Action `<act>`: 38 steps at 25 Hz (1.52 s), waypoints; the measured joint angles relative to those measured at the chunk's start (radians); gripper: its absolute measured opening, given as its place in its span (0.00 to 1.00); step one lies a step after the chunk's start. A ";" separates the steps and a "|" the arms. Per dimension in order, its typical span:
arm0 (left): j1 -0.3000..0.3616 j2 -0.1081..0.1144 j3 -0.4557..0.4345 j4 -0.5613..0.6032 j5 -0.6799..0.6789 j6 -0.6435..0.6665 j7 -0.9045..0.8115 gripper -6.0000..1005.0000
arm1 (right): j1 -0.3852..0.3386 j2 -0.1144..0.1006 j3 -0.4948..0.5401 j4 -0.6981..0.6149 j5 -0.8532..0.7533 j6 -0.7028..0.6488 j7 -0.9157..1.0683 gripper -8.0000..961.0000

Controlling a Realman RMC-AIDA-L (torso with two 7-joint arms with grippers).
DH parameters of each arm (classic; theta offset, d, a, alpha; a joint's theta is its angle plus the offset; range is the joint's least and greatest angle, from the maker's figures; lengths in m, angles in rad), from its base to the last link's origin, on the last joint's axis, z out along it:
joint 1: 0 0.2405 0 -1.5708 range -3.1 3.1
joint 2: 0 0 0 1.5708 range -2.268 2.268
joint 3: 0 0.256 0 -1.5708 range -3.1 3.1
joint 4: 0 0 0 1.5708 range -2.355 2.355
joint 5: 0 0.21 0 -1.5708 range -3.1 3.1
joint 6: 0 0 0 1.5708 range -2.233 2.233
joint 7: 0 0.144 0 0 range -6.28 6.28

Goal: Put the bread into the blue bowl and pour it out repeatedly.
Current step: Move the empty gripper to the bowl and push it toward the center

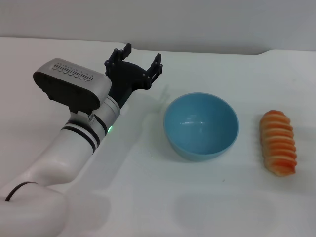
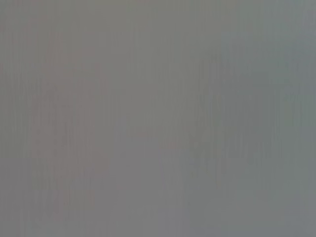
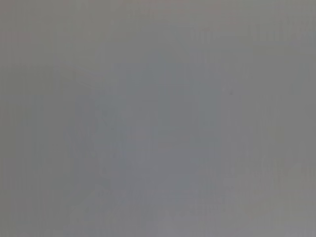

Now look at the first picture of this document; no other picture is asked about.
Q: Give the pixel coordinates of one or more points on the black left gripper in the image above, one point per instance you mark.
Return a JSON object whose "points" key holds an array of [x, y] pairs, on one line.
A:
{"points": [[124, 76]]}

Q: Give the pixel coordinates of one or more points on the blue bowl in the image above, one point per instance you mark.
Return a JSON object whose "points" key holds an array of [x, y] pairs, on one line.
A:
{"points": [[201, 128]]}

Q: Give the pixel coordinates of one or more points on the orange ridged bread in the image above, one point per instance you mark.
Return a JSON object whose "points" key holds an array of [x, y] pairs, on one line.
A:
{"points": [[279, 143]]}

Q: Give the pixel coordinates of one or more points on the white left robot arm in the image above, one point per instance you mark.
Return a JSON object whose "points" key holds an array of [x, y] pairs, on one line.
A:
{"points": [[61, 150]]}

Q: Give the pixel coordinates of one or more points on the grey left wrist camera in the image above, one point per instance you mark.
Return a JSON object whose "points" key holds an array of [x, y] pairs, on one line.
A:
{"points": [[74, 81]]}

